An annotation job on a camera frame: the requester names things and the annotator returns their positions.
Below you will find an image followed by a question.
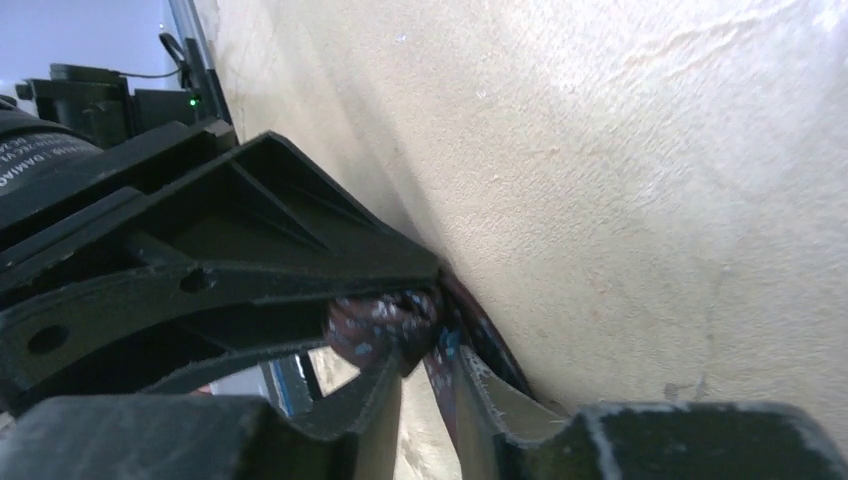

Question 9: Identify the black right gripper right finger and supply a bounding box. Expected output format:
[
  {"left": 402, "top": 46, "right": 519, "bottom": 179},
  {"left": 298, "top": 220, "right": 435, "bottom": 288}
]
[{"left": 457, "top": 346, "right": 568, "bottom": 479}]

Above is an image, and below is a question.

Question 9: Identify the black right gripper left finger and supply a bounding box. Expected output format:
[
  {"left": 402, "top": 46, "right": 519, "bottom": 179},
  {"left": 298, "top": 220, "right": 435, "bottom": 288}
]
[{"left": 291, "top": 354, "right": 402, "bottom": 479}]

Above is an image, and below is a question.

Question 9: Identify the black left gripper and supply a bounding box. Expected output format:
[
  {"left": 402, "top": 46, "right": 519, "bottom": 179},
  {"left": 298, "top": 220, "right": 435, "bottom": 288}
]
[{"left": 1, "top": 120, "right": 439, "bottom": 416}]

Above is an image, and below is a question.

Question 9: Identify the maroon blue floral tie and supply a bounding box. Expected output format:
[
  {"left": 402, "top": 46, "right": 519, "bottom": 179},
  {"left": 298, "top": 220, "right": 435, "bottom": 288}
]
[{"left": 322, "top": 270, "right": 535, "bottom": 443}]

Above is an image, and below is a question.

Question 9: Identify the aluminium frame rail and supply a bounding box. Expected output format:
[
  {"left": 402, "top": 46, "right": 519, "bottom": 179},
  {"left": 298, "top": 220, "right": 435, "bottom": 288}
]
[{"left": 167, "top": 0, "right": 214, "bottom": 69}]

